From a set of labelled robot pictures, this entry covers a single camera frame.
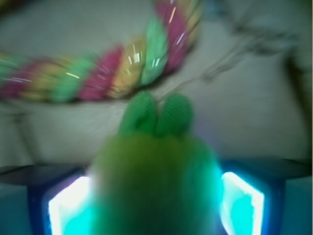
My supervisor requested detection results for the green plush bunny toy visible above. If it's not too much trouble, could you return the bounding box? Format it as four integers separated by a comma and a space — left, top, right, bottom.
90, 92, 223, 235

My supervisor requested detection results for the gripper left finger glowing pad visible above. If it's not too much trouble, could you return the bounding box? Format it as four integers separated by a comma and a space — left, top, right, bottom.
29, 167, 89, 235

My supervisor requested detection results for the multicolour twisted rope toy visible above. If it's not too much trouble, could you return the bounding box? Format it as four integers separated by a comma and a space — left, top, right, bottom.
0, 0, 203, 102

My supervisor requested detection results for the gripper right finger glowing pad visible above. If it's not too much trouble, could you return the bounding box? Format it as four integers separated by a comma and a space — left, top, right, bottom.
220, 160, 285, 235

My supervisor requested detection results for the brown paper bag bin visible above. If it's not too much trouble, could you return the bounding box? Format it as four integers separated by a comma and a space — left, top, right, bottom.
0, 0, 313, 165

